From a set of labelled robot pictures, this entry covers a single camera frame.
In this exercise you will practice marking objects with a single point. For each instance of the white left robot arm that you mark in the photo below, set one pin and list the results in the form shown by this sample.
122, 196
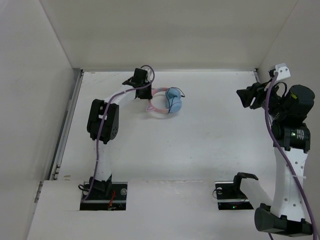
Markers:
103, 125

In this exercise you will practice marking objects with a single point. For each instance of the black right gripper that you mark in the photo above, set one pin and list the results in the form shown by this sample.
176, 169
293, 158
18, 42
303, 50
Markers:
257, 90

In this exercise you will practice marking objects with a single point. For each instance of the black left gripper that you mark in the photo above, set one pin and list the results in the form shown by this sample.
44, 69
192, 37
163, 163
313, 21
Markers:
149, 95

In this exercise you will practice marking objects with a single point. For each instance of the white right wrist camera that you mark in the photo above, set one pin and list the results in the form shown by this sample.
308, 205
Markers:
281, 70

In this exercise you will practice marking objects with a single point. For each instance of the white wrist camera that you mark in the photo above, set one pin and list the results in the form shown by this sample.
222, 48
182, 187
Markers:
150, 75
281, 70

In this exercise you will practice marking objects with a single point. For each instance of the pink blue cat-ear headphones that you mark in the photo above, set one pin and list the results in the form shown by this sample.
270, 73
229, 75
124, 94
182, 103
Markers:
173, 100

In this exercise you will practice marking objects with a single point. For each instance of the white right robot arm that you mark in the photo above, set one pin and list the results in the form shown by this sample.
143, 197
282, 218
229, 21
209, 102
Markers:
285, 114

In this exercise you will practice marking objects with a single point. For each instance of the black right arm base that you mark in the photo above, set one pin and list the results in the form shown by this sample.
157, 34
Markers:
229, 198

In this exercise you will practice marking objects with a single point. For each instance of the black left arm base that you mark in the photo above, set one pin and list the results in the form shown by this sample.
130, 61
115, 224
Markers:
115, 200

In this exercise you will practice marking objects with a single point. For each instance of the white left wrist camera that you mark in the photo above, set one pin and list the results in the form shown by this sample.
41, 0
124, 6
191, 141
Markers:
150, 75

